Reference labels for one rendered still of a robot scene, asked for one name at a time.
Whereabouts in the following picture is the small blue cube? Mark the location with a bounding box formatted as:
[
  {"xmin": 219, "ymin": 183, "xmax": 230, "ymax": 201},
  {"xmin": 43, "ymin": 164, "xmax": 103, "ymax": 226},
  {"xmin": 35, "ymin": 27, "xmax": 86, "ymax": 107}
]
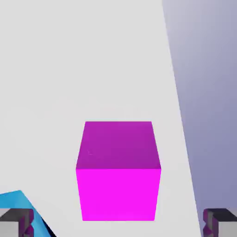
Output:
[{"xmin": 0, "ymin": 190, "xmax": 57, "ymax": 237}]

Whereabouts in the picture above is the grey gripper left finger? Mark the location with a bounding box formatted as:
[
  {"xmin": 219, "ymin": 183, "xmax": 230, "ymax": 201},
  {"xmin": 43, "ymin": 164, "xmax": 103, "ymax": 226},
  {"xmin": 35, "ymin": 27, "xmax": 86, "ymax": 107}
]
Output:
[{"xmin": 0, "ymin": 208, "xmax": 35, "ymax": 237}]

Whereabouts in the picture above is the small magenta cube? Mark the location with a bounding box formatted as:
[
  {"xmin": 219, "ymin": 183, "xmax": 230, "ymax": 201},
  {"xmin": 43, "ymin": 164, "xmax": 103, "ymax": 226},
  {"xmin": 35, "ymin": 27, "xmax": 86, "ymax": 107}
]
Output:
[{"xmin": 75, "ymin": 121, "xmax": 162, "ymax": 222}]

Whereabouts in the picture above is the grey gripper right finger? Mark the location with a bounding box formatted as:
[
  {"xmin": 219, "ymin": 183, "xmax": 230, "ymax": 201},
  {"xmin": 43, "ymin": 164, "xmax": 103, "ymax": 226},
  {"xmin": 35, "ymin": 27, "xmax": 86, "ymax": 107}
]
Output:
[{"xmin": 202, "ymin": 208, "xmax": 237, "ymax": 237}]

